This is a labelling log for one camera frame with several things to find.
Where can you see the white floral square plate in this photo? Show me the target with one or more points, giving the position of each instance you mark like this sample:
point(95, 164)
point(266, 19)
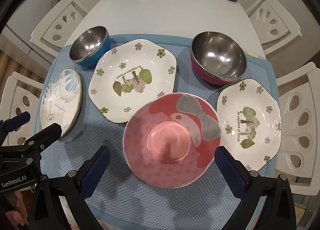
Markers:
point(265, 124)
point(130, 54)

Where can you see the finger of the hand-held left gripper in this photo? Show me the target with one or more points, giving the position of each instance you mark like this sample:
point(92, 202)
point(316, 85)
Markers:
point(18, 121)
point(47, 136)

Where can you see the white refrigerator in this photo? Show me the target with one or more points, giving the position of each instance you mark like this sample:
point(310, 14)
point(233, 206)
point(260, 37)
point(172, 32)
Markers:
point(17, 39)

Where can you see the red steel bowl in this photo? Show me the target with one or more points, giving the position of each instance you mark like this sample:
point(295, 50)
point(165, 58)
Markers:
point(217, 54)

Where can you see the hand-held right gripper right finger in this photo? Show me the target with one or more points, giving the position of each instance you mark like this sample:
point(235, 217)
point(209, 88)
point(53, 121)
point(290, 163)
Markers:
point(227, 170)

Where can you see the blue textured mat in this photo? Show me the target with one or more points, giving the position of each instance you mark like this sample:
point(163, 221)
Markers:
point(137, 202)

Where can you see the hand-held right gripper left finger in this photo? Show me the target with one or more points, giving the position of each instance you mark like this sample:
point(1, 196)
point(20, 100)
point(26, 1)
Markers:
point(96, 172)

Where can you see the round blue leaf plate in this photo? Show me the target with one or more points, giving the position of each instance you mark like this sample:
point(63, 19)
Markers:
point(57, 104)

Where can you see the blue steel bowl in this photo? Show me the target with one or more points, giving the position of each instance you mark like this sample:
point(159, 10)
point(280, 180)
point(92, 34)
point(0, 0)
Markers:
point(87, 42)

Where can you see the person's left hand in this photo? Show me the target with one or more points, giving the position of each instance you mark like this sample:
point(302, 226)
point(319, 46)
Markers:
point(18, 216)

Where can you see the white wooden chair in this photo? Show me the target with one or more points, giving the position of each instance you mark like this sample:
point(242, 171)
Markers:
point(12, 92)
point(51, 37)
point(290, 149)
point(282, 12)

